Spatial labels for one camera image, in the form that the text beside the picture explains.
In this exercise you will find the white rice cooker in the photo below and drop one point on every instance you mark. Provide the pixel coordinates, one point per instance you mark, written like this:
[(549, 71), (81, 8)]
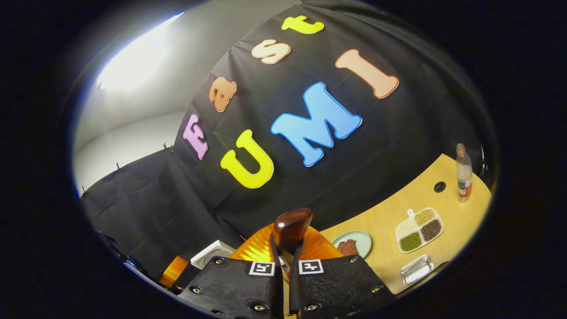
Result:
[(212, 252)]

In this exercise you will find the black table grommet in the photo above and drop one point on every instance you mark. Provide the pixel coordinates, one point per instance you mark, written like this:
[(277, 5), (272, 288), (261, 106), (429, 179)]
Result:
[(439, 186)]

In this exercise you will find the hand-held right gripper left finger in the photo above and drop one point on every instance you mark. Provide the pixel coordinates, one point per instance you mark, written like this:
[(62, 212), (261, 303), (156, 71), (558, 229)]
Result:
[(230, 288)]

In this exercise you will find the pale green plate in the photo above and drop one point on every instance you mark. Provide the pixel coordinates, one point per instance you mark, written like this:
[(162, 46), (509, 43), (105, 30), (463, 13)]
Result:
[(361, 241)]

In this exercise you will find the large ceiling light panel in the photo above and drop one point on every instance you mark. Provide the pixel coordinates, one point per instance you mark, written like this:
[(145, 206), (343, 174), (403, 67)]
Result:
[(133, 57)]

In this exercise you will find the brown meat piece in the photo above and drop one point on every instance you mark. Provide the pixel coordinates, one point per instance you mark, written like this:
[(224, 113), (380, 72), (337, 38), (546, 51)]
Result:
[(347, 248)]

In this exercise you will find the white divided rice and bean dish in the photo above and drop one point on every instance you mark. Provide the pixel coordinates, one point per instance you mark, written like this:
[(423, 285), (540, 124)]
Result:
[(405, 229)]

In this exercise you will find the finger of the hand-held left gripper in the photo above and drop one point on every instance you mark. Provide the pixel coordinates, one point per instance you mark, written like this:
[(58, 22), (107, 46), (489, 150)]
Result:
[(173, 270)]

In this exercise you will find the black backdrop cloth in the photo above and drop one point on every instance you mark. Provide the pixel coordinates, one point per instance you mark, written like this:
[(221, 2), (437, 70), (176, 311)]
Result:
[(398, 133)]

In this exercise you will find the dark brown wooden spoon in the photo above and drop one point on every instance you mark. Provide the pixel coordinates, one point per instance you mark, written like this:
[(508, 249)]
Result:
[(290, 226)]

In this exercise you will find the clear plastic bottle red label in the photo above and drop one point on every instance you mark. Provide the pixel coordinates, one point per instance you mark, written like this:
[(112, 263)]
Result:
[(464, 177)]

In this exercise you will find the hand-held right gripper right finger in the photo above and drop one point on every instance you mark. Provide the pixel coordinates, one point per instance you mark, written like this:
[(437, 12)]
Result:
[(336, 288)]

